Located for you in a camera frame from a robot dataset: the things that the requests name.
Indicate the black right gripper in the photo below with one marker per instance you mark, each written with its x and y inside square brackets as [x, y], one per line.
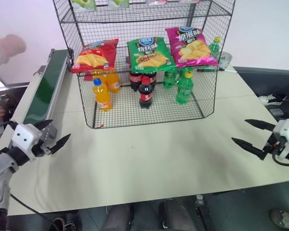
[272, 145]

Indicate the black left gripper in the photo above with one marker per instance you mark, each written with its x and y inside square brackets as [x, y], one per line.
[41, 149]

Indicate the green conveyor belt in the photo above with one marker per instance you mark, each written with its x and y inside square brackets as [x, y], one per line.
[44, 91]

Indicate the black and white sneaker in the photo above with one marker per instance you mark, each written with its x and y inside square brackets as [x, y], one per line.
[272, 98]

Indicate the orange soda bottle blue cap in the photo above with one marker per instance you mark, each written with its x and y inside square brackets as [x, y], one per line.
[102, 97]

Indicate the red flat packet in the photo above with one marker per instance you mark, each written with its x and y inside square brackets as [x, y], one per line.
[89, 77]

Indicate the black and white pen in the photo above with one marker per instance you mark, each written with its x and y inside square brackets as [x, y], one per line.
[214, 70]

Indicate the white tape roll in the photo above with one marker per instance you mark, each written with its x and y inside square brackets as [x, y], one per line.
[225, 59]

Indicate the green soda bottle yellow cap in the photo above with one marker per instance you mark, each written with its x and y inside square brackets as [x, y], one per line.
[184, 90]

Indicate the grey worn shoe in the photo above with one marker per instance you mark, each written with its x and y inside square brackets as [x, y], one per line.
[283, 218]

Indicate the red potato chip bag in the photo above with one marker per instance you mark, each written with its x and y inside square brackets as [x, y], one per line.
[96, 56]

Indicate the blurred person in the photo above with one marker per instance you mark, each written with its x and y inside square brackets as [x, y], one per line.
[0, 60]

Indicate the cola bottle red cap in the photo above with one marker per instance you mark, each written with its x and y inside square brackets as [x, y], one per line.
[145, 93]

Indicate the magenta potato chip bag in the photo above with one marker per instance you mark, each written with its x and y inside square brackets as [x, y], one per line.
[191, 47]

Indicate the green potato chip bag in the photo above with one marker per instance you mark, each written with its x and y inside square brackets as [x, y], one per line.
[149, 54]

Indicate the green snack package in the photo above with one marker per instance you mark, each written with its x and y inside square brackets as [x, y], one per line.
[84, 4]
[118, 3]

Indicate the pink snack package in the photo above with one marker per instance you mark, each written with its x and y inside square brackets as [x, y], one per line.
[157, 1]

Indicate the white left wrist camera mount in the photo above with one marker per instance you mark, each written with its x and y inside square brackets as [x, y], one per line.
[26, 136]

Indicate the black metal bracket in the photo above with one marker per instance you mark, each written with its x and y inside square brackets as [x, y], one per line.
[204, 211]

